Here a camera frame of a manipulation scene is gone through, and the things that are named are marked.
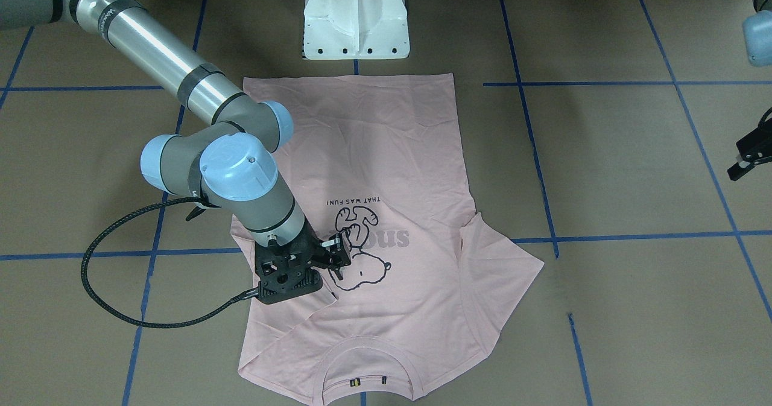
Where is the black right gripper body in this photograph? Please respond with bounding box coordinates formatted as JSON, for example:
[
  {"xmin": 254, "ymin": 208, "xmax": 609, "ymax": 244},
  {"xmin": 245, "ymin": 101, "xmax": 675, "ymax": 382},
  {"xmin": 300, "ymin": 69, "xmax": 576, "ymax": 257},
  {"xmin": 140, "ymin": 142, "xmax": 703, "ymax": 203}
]
[{"xmin": 255, "ymin": 221, "xmax": 328, "ymax": 272}]

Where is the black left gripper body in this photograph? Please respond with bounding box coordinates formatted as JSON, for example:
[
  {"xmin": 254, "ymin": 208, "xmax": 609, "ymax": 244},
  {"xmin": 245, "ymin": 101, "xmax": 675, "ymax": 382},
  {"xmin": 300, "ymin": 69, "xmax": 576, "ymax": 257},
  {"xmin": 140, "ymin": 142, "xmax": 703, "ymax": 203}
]
[{"xmin": 736, "ymin": 107, "xmax": 771, "ymax": 166}]

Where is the pink Snoopy t-shirt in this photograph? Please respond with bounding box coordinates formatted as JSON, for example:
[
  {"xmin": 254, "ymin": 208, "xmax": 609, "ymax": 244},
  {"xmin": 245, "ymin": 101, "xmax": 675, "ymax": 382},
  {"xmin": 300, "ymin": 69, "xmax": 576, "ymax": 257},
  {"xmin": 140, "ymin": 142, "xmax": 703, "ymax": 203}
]
[{"xmin": 238, "ymin": 74, "xmax": 543, "ymax": 405}]

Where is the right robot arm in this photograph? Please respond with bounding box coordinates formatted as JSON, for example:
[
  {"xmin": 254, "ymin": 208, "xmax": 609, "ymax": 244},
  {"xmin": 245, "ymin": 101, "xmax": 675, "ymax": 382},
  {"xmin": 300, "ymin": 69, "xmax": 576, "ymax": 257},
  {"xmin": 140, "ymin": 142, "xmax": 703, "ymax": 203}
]
[{"xmin": 2, "ymin": 0, "xmax": 353, "ymax": 296}]

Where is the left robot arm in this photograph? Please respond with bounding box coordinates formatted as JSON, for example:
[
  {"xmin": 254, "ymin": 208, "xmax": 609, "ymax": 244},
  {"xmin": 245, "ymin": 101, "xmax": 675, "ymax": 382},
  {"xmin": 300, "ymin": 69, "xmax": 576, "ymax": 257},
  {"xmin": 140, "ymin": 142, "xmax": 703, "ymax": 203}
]
[{"xmin": 726, "ymin": 0, "xmax": 771, "ymax": 181}]

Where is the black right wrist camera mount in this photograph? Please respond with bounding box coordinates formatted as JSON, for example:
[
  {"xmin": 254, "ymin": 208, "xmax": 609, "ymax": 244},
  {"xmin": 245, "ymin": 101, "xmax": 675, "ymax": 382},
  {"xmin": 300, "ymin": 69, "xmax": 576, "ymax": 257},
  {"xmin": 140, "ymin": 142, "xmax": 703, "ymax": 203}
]
[{"xmin": 254, "ymin": 244, "xmax": 323, "ymax": 305}]

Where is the black braided camera cable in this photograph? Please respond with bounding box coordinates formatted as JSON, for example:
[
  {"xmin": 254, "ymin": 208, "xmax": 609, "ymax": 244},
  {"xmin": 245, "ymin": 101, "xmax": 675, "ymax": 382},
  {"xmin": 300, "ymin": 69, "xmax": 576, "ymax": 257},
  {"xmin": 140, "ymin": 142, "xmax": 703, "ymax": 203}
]
[{"xmin": 81, "ymin": 197, "xmax": 266, "ymax": 329}]

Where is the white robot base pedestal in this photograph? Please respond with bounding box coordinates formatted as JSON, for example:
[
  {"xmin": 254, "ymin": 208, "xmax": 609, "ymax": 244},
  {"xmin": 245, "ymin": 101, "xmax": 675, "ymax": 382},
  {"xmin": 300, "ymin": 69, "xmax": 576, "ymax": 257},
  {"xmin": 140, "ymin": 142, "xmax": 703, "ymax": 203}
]
[{"xmin": 302, "ymin": 0, "xmax": 411, "ymax": 60}]

